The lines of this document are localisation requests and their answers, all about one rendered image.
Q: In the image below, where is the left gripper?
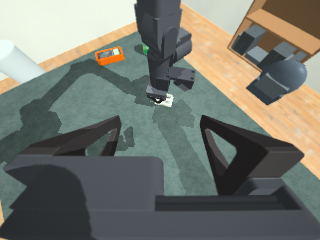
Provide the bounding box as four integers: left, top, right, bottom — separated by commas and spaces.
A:
146, 71, 168, 104

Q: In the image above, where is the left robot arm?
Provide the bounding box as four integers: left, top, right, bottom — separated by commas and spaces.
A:
134, 0, 196, 92

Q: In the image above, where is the orange multimeter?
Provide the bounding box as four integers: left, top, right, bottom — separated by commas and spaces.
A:
96, 47, 124, 66

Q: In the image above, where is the green and yellow drink can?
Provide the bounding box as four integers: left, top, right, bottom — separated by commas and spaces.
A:
142, 42, 149, 55

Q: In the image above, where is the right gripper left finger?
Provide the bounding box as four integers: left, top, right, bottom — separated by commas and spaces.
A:
18, 115, 122, 156

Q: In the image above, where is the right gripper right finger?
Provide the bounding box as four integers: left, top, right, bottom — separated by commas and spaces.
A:
200, 115, 305, 195

